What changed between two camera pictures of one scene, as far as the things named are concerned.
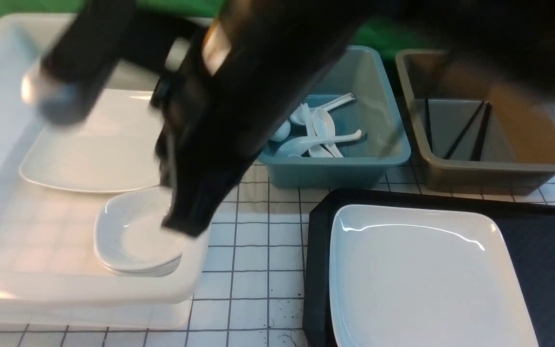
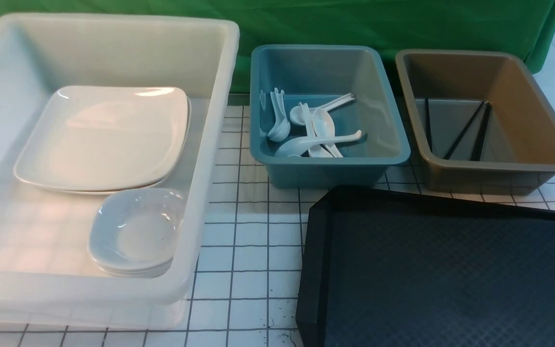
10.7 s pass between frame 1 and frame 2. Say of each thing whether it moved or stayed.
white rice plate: moved
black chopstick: stayed
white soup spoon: stayed
